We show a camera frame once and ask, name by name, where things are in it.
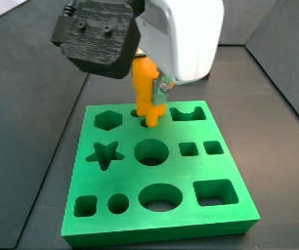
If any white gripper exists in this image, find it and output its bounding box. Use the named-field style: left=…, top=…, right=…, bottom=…
left=135, top=0, right=223, bottom=105

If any yellow three prong object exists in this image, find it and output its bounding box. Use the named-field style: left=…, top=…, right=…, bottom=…
left=133, top=57, right=165, bottom=127

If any green foam shape board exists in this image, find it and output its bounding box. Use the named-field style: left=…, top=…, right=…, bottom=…
left=61, top=101, right=259, bottom=248

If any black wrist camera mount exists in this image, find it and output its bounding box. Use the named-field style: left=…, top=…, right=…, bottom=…
left=50, top=0, right=145, bottom=79

